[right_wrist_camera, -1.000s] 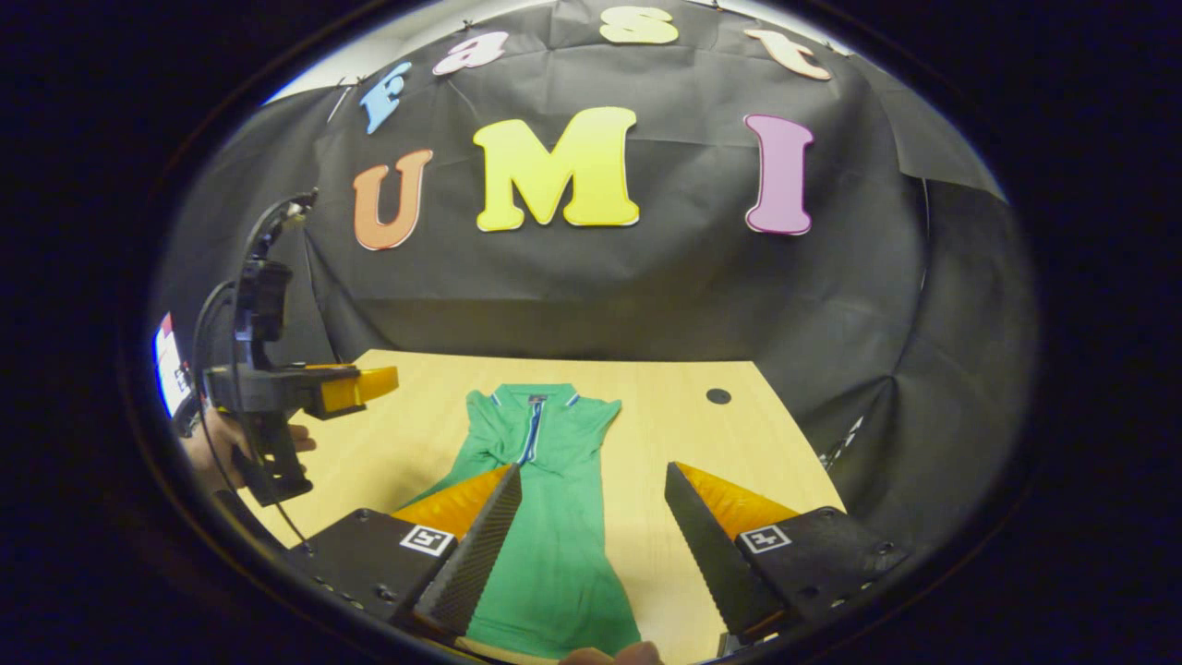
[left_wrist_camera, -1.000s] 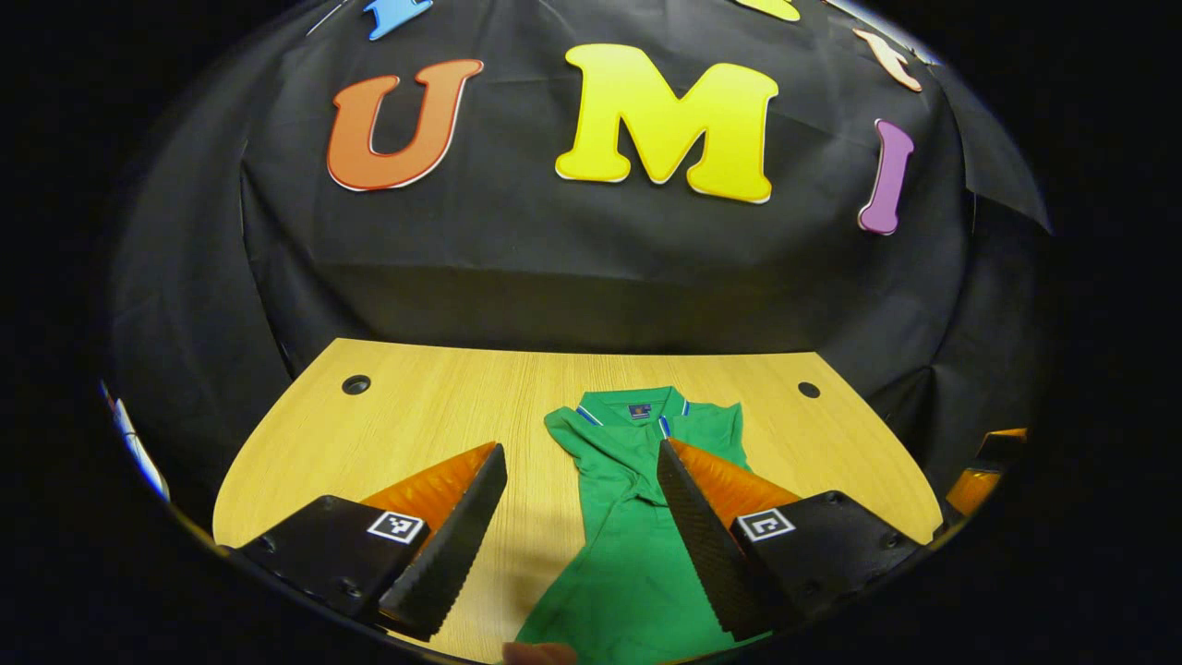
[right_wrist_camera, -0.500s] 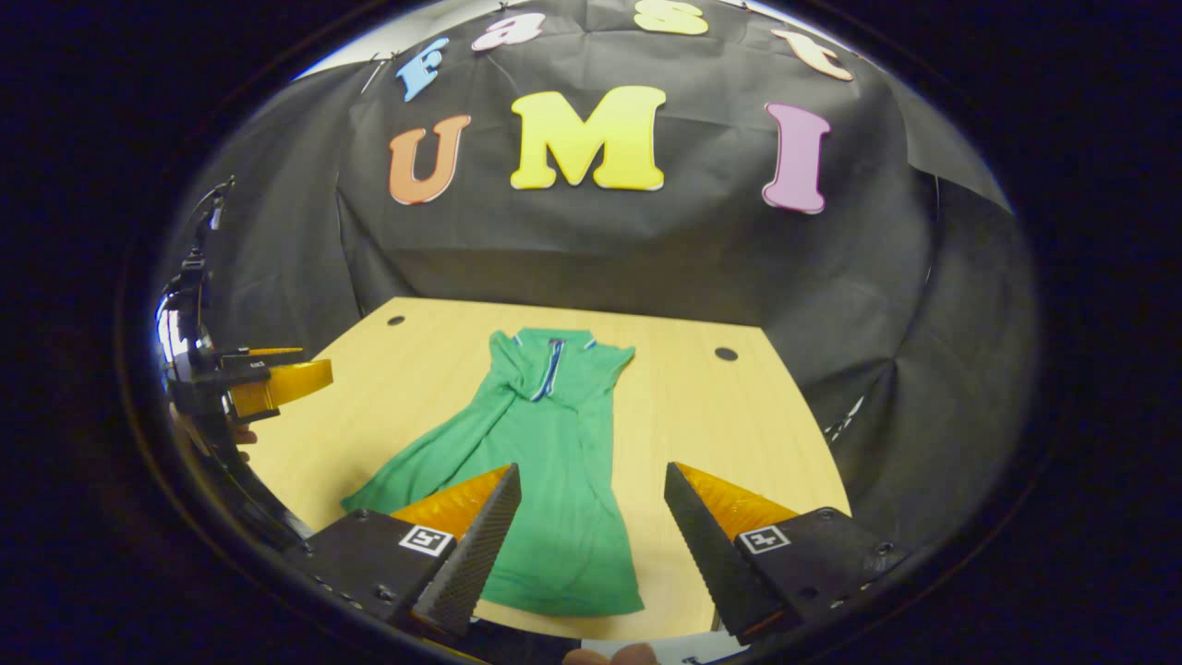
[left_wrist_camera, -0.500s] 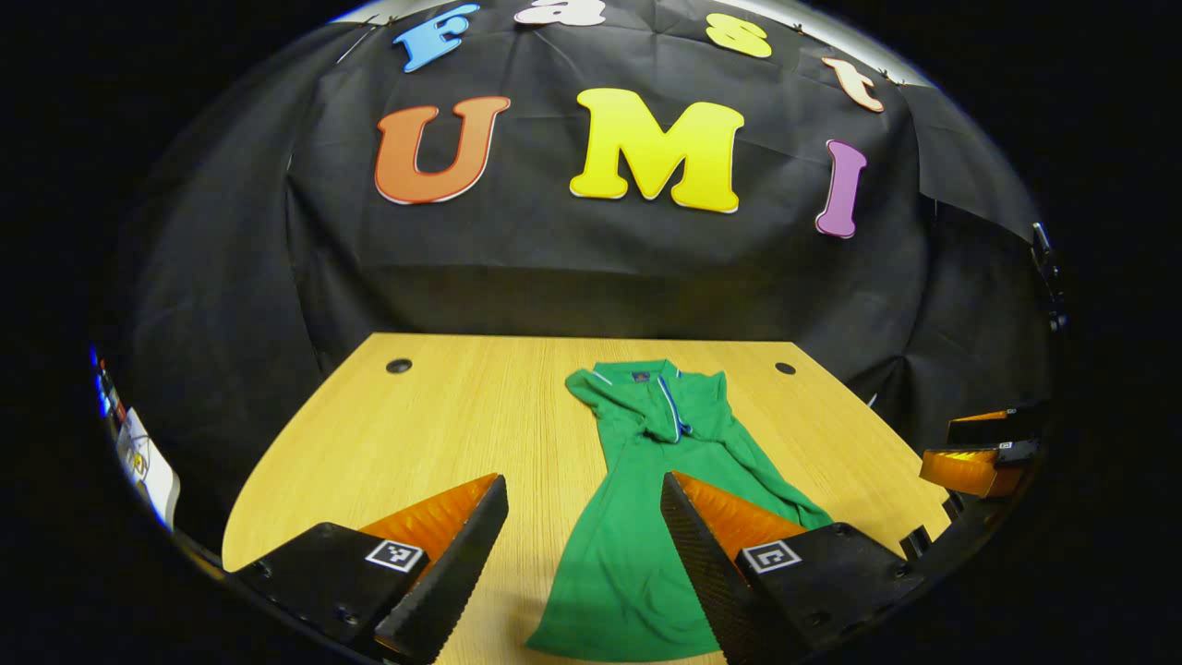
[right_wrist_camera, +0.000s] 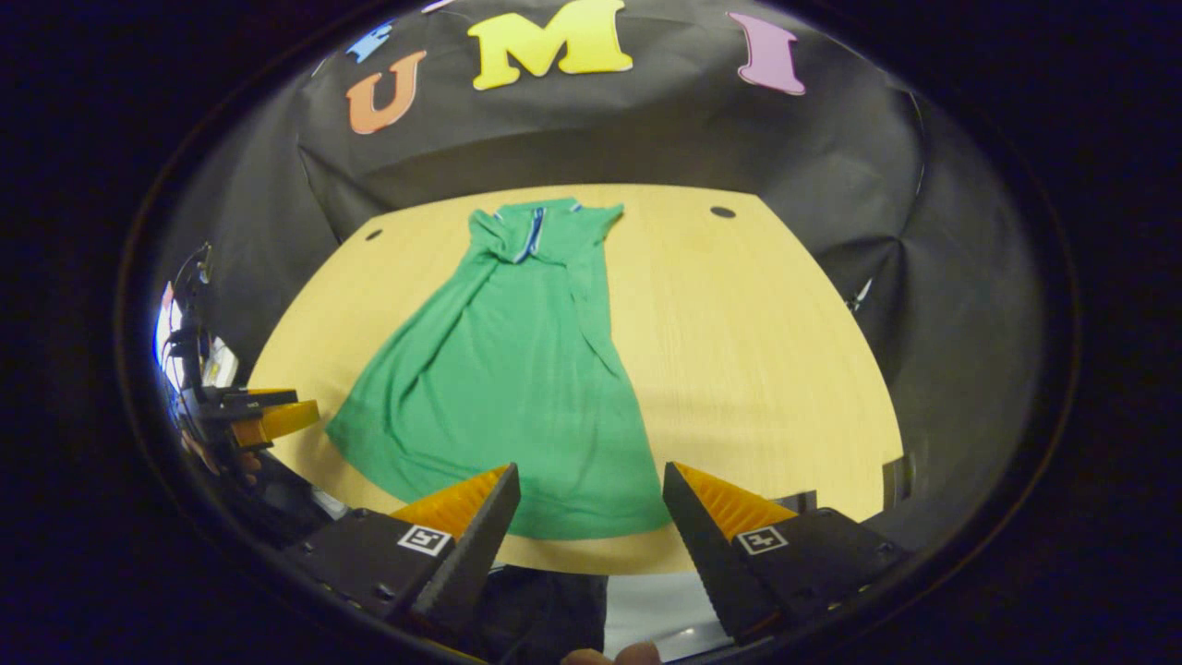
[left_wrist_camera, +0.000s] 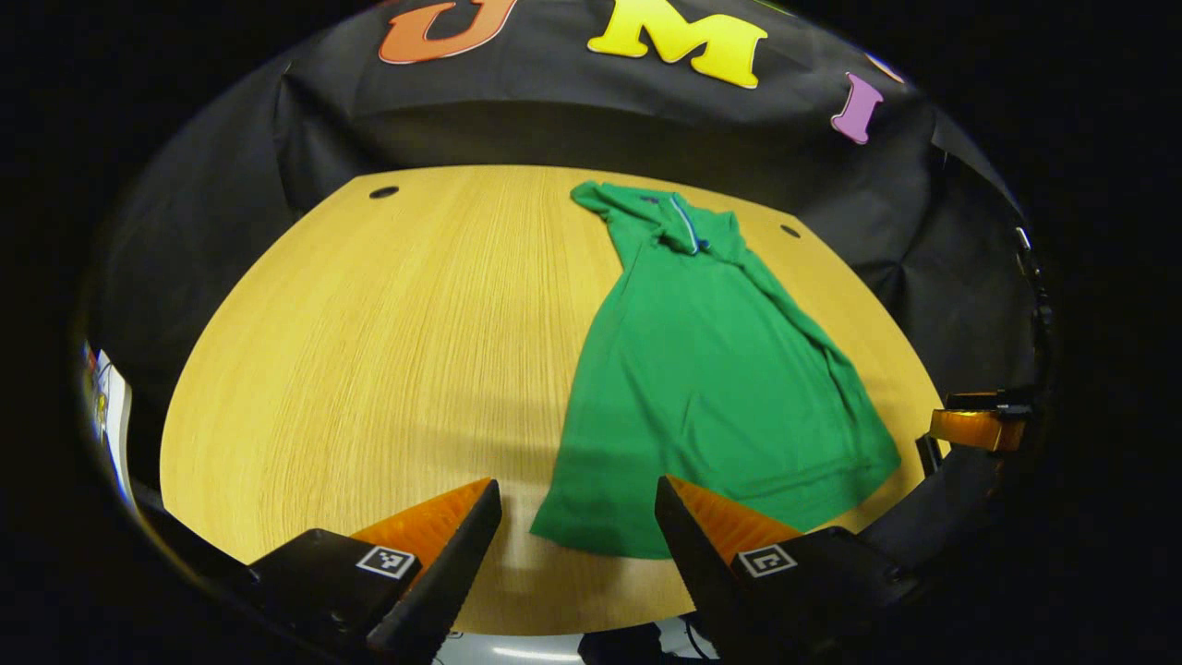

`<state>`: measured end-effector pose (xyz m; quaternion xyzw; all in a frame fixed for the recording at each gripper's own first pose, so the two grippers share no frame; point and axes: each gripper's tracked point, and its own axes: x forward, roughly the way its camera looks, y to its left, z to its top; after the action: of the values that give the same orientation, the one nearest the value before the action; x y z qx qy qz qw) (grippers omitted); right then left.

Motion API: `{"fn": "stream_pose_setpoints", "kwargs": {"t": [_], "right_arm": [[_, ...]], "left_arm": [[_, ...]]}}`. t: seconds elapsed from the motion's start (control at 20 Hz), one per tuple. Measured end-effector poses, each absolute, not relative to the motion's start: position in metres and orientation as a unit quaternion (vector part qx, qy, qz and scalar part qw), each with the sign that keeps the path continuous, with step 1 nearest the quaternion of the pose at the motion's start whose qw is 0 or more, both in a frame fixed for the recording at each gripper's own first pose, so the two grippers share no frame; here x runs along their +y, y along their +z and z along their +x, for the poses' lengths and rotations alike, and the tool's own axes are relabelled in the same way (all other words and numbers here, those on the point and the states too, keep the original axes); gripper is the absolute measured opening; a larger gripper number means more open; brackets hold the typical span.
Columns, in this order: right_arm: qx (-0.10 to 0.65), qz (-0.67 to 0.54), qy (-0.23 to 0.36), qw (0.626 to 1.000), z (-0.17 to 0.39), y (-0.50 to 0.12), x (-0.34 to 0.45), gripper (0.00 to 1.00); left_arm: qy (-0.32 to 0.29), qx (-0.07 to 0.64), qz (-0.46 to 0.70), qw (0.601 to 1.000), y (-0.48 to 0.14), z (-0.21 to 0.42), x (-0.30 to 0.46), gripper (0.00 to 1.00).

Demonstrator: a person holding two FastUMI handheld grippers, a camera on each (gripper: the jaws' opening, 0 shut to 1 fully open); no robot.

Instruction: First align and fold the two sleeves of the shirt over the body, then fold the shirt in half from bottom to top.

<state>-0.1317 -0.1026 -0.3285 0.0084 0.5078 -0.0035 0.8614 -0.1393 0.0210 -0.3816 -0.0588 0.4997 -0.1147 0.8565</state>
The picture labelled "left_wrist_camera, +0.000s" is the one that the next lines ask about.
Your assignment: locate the metal backdrop stand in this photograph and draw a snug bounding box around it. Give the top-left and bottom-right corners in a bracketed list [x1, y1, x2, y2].
[1013, 225, 1051, 326]

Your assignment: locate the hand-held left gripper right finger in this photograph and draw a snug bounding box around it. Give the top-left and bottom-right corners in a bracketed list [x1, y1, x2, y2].
[654, 475, 926, 665]

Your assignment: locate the green T-shirt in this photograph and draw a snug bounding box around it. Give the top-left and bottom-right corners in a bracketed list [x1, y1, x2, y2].
[529, 179, 904, 562]

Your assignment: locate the black backdrop cloth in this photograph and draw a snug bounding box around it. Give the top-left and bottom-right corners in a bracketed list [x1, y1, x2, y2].
[88, 0, 1054, 481]

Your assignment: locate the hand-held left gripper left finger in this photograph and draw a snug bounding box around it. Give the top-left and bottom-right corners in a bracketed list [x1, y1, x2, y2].
[243, 477, 504, 665]

